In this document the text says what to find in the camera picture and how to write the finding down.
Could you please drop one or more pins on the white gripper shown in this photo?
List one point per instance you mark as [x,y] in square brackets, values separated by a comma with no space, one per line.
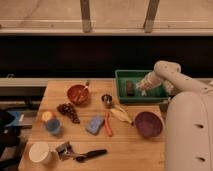
[150,81]

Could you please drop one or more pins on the grey-blue towel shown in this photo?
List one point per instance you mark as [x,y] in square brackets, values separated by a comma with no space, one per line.
[141,89]

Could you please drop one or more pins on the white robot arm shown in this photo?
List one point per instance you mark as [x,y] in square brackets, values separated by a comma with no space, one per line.
[189,119]

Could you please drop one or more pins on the green plastic tray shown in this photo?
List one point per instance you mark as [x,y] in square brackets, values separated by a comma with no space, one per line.
[155,95]

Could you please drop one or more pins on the dark brown block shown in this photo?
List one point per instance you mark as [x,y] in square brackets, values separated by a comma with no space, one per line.
[129,88]

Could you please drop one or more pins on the purple bowl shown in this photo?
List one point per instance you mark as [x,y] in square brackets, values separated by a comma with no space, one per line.
[148,124]

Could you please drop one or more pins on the yellow banana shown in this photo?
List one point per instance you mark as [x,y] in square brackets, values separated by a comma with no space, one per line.
[121,114]

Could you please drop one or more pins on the small metal cup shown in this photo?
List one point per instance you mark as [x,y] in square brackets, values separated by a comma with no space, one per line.
[107,100]

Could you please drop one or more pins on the orange carrot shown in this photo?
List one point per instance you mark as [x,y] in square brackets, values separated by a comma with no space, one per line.
[107,125]

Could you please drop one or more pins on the red-brown bowl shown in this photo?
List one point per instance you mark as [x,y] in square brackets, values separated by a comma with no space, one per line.
[73,92]

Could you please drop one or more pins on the blue sponge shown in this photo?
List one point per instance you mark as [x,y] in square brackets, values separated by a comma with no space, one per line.
[95,124]

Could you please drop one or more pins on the spoon in bowl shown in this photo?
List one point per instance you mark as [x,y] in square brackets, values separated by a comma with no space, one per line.
[81,95]

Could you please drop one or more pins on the wooden table top block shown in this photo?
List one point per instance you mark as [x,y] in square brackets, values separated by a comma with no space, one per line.
[127,150]

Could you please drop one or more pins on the bunch of dark grapes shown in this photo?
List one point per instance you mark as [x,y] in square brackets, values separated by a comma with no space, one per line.
[67,109]

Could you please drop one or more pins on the yellow-red apple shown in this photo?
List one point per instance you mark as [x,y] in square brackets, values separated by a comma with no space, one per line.
[47,115]

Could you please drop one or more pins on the metal clip tool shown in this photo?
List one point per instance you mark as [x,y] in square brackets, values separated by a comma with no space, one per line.
[65,151]

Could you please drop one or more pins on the white cup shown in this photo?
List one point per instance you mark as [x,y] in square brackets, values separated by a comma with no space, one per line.
[40,153]

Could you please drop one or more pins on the dark chair with blue item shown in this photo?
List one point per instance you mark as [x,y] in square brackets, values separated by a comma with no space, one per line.
[11,128]

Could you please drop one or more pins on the black handled utensil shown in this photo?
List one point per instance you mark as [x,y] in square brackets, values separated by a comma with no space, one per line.
[91,154]

